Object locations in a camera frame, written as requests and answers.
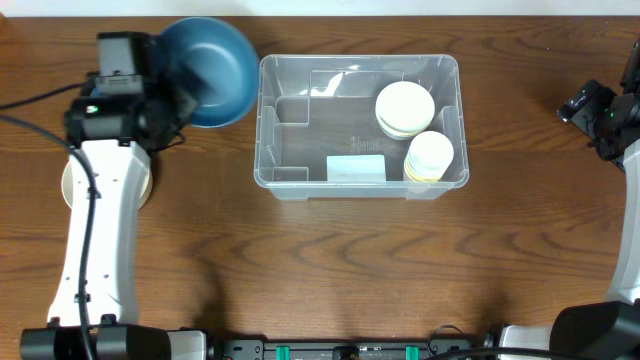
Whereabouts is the black cable left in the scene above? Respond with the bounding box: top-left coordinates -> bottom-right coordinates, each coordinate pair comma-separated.
0,82 -> 101,360

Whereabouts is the yellow small bowl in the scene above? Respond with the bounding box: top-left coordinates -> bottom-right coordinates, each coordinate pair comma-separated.
378,119 -> 431,135

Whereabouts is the yellow cup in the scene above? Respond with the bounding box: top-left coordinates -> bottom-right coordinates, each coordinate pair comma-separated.
403,163 -> 440,182
403,168 -> 440,183

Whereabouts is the clear plastic storage container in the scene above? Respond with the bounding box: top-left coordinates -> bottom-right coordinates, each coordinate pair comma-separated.
254,54 -> 470,200

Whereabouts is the light blue cup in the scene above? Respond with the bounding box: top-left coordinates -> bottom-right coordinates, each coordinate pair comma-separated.
404,156 -> 447,178

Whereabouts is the cream cup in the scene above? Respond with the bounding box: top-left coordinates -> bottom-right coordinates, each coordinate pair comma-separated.
407,131 -> 454,168

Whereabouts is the white small bowl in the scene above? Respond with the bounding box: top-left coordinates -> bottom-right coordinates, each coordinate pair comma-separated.
375,81 -> 435,132

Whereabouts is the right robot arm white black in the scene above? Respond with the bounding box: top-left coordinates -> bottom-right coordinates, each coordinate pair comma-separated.
481,43 -> 639,359

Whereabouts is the grey small bowl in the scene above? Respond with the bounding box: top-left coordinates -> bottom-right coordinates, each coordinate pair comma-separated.
383,131 -> 420,141

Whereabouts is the dark blue bowl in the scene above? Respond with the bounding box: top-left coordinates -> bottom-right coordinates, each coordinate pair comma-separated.
158,17 -> 259,128

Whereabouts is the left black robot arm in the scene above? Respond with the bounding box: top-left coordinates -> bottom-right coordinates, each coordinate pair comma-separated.
20,32 -> 209,359

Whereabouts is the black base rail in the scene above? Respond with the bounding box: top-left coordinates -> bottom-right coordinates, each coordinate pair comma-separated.
206,334 -> 500,360

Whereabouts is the cream large bowl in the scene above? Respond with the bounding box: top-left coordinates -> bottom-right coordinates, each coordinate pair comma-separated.
61,162 -> 153,208

